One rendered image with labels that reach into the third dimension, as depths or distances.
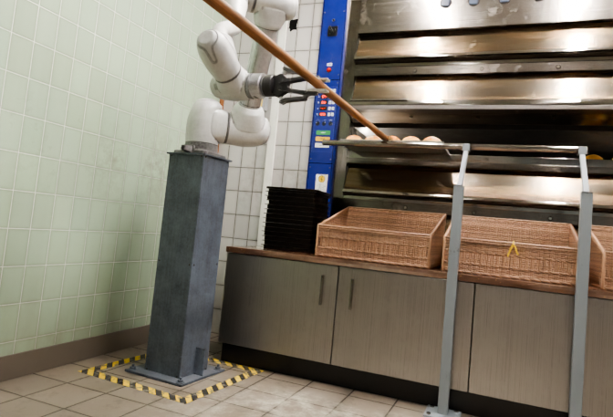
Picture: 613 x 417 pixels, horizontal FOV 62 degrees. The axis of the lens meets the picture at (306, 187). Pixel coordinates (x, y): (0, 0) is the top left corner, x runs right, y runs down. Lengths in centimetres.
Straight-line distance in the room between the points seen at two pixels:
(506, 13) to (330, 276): 170
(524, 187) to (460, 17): 100
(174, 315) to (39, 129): 97
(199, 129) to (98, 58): 57
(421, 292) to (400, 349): 27
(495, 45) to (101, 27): 200
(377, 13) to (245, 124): 119
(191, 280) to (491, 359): 131
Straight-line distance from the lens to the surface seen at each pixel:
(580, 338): 225
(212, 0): 118
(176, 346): 240
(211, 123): 241
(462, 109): 276
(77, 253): 255
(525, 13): 307
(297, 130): 313
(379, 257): 239
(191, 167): 236
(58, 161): 243
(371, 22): 319
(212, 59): 174
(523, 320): 229
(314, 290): 244
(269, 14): 229
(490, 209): 282
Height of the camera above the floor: 72
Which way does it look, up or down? 4 degrees up
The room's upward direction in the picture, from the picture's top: 5 degrees clockwise
